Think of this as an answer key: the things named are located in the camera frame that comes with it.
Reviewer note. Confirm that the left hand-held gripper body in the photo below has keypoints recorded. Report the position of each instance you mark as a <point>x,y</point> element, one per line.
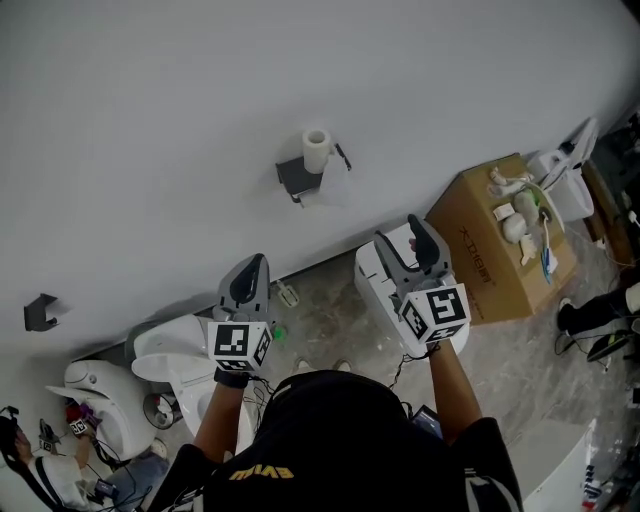
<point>232,345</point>

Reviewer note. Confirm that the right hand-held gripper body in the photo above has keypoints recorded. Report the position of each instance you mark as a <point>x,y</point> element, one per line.
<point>445,307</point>

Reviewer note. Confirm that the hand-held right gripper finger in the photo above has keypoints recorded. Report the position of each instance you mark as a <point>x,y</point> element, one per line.
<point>432,250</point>
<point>395,270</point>

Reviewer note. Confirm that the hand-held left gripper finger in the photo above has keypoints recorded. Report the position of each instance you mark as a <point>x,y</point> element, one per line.
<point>232,290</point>
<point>262,292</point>

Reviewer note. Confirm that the white toilet paper roll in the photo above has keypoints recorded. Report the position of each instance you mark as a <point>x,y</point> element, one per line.
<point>316,152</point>

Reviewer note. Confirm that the person's right forearm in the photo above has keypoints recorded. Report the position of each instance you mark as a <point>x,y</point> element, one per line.
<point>452,395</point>

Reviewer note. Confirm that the person's left forearm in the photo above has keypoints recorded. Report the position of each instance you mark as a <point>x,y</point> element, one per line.
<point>220,425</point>

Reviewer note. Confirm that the white round toilet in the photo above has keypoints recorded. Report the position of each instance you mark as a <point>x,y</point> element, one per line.
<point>170,345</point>

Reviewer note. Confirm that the white toilet with open seat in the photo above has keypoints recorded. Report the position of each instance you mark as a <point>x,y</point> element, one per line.
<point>115,410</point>

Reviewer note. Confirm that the white appliance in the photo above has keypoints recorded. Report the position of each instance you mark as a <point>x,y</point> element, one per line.
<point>565,190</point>

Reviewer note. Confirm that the small white floor fitting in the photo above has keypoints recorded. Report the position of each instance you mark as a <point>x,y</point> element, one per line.
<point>287,295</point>

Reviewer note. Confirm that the black wristband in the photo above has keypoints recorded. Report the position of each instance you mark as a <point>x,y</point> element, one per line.
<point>231,377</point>

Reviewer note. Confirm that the brown cardboard box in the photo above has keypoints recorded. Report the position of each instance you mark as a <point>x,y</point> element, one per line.
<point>475,250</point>

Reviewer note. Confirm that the person's left shoe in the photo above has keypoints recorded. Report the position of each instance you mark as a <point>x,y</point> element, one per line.
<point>302,364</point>

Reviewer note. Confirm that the person's shoe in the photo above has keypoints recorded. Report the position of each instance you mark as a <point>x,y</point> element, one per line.
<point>342,365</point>
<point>302,364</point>

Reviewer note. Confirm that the small white box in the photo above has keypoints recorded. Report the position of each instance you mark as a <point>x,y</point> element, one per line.
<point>501,212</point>

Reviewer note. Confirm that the white oval object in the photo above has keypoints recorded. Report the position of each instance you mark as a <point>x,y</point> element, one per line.
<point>515,227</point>

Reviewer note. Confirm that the white plastic fitting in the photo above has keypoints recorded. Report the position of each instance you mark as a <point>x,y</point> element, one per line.
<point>527,250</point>

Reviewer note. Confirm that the pale green plastic item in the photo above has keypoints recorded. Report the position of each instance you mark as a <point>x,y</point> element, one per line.
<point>527,204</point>

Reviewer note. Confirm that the person's right shoe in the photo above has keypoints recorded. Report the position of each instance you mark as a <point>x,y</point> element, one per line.
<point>342,365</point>

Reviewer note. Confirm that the blue white toothbrush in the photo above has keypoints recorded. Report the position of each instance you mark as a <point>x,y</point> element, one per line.
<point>547,260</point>

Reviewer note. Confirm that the black phone with lit screen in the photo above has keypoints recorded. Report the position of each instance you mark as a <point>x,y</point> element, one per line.
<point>427,420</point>

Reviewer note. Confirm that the black paper holder with shelf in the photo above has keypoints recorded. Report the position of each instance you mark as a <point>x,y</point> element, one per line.
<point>292,172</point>

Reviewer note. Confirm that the person's black t-shirt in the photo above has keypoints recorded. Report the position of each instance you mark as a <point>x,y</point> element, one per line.
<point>340,450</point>

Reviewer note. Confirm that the purple cloth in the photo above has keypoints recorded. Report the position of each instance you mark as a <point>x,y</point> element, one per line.
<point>89,412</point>

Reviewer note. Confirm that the red plastic object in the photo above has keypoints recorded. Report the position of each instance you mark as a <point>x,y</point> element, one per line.
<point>74,413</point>

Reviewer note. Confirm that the small black wall holder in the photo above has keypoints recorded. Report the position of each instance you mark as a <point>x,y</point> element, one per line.
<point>40,312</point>

